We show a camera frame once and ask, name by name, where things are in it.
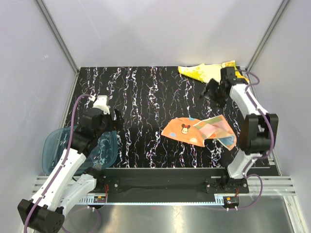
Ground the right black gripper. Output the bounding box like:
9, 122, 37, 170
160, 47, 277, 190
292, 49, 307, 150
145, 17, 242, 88
199, 78, 228, 110

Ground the orange polka dot towel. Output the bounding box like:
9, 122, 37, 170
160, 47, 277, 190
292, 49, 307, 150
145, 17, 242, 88
161, 115, 237, 150

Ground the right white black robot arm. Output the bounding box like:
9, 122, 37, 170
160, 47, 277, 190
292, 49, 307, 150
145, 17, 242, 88
201, 78, 278, 193

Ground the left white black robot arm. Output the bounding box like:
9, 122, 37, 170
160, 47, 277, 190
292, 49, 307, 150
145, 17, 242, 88
17, 108, 124, 233

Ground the yellow cream towel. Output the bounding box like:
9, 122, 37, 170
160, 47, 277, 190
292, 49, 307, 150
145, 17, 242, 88
178, 60, 249, 83

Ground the black marbled table mat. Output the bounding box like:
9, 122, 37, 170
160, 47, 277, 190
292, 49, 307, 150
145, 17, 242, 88
72, 67, 243, 168

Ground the blue transparent plastic bin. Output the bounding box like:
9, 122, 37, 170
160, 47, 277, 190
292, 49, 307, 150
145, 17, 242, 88
42, 127, 118, 176

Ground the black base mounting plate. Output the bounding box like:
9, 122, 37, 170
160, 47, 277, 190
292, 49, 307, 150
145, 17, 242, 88
85, 167, 249, 194

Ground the left small connector box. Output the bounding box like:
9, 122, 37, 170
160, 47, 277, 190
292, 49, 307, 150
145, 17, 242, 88
93, 195, 107, 203

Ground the right orange connector box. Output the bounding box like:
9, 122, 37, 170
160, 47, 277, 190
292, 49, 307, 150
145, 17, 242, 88
224, 196, 240, 208

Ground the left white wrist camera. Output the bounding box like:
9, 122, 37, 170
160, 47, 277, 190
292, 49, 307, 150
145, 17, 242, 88
90, 95, 110, 115

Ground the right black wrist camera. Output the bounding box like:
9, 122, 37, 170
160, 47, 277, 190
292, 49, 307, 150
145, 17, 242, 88
220, 67, 237, 84

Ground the aluminium front rail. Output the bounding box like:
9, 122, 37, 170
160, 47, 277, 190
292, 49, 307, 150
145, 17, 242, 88
31, 176, 296, 206

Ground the right aluminium frame post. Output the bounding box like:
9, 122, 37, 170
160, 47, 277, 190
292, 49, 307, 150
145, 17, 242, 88
246, 0, 291, 71

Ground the aluminium frame post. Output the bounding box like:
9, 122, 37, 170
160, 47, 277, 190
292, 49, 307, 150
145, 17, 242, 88
246, 0, 291, 71
34, 0, 80, 75

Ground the left aluminium frame post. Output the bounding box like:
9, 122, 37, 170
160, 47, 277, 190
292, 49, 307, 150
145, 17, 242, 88
34, 0, 80, 75

